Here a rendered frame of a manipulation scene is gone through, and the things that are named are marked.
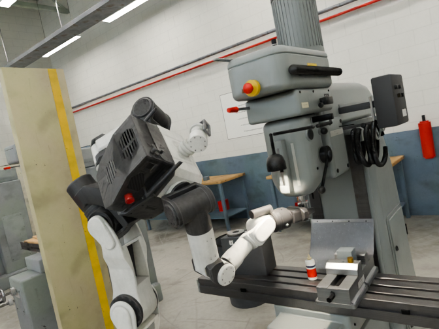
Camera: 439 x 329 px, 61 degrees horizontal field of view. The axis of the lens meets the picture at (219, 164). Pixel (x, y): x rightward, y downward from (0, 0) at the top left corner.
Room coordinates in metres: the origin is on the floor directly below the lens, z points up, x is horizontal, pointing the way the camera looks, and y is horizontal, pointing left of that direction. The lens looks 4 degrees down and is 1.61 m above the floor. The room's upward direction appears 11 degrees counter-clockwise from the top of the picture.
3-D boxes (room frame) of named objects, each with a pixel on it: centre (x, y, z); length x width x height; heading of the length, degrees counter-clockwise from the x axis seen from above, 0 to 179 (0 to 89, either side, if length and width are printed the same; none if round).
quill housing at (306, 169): (1.55, -0.32, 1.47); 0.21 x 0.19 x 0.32; 51
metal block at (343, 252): (1.45, -0.43, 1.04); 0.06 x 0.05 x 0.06; 53
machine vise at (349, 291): (1.43, -0.41, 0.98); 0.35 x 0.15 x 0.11; 143
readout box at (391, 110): (1.57, -0.77, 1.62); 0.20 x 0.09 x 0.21; 141
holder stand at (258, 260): (1.80, -0.06, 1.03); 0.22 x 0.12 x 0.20; 58
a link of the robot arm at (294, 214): (1.50, -0.24, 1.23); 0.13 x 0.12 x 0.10; 29
